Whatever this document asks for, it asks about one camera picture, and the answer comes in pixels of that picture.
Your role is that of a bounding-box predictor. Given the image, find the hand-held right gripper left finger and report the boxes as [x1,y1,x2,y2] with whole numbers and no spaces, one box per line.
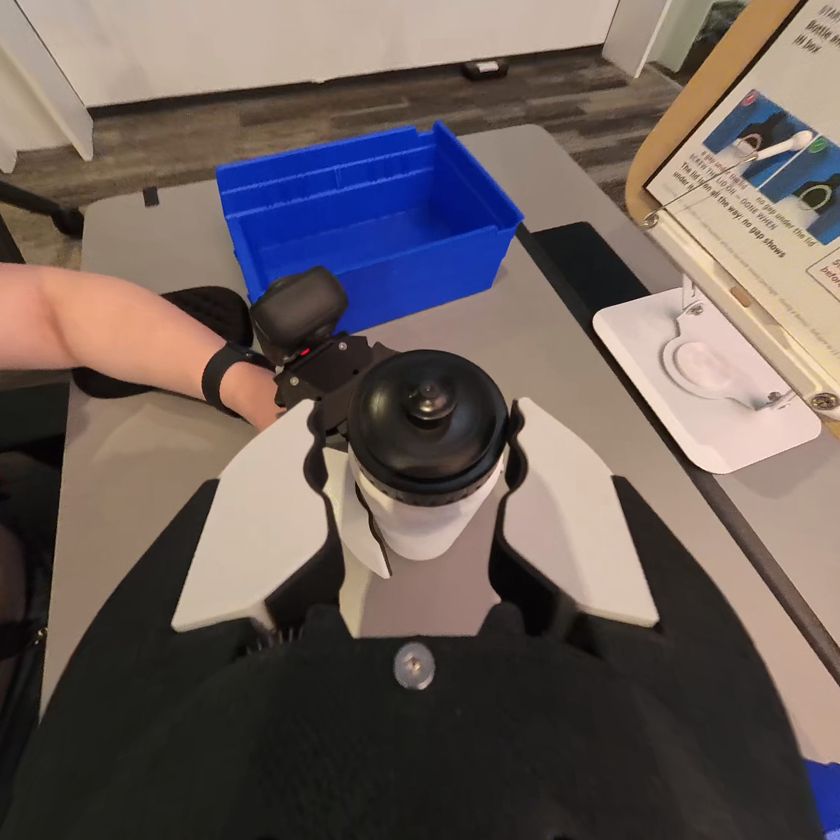
[171,400,345,647]

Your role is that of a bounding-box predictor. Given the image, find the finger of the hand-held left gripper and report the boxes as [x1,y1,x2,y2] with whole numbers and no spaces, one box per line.
[322,446,393,635]

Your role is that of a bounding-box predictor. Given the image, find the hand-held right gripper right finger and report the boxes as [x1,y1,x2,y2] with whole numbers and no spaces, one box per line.
[489,398,659,643]

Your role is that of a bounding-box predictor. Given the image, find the white plastic bottle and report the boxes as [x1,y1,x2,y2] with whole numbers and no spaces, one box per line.
[348,446,506,563]

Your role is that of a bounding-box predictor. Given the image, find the black bottle lid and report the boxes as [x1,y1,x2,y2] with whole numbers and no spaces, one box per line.
[348,350,511,508]

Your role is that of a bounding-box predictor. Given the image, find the person's left forearm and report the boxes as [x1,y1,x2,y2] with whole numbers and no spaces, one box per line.
[0,262,225,403]

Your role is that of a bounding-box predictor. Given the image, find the person's left hand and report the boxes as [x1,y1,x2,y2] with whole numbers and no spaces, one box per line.
[222,371,287,432]

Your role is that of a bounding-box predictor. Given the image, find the black mesh wrist rest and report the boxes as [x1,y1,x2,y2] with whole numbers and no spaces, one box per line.
[71,287,257,401]

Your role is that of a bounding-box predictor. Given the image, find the black wrist band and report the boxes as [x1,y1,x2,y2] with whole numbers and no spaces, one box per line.
[201,341,274,420]

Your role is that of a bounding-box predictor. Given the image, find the black rectangular table pad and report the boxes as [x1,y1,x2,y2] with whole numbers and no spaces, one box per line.
[530,222,652,317]

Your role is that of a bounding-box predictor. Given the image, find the instruction board on white stand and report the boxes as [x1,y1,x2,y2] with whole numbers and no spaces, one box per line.
[592,0,840,475]

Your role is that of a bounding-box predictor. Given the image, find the printed instruction sheet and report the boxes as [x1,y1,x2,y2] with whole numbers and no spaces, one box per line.
[646,0,840,370]

